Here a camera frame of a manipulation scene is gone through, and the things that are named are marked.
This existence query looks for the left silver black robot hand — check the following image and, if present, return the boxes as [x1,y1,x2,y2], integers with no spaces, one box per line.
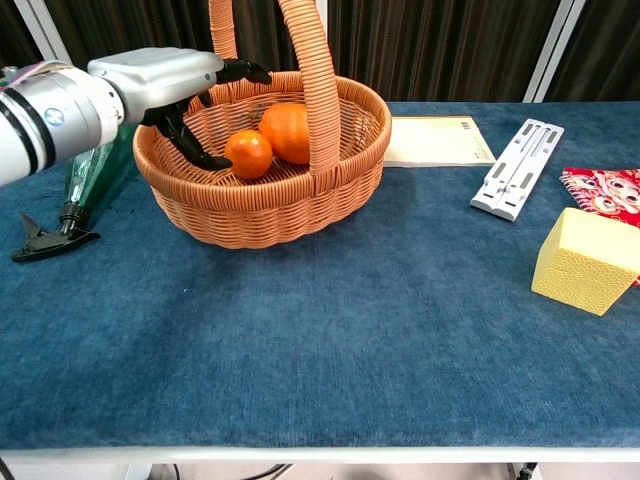
[87,47,274,172]

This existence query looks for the small orange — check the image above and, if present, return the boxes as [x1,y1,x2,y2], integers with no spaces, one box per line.
[224,129,274,181]

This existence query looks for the large orange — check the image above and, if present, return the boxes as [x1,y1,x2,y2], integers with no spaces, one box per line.
[258,102,312,165]

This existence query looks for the dark pleated curtain panel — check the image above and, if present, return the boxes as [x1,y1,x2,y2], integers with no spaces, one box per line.
[544,0,640,104]
[327,0,564,104]
[0,0,44,71]
[44,0,301,76]

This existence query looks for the green glass spray bottle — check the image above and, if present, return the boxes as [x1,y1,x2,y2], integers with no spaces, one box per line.
[10,124,139,265]

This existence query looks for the pale yellow notepad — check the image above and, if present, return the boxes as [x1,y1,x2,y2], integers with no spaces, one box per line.
[382,115,497,168]

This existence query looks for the blue felt table cover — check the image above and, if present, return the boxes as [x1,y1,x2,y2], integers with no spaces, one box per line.
[0,101,640,451]

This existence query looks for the white folding laptop stand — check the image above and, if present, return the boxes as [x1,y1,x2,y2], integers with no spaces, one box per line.
[469,118,566,223]

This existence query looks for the yellow foam cube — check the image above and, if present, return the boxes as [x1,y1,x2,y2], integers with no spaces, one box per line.
[530,207,640,317]

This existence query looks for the wicker basket with handle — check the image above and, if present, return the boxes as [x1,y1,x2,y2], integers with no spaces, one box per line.
[132,0,393,251]

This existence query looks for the black cable bundle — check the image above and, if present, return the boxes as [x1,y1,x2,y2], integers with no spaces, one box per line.
[239,462,296,480]

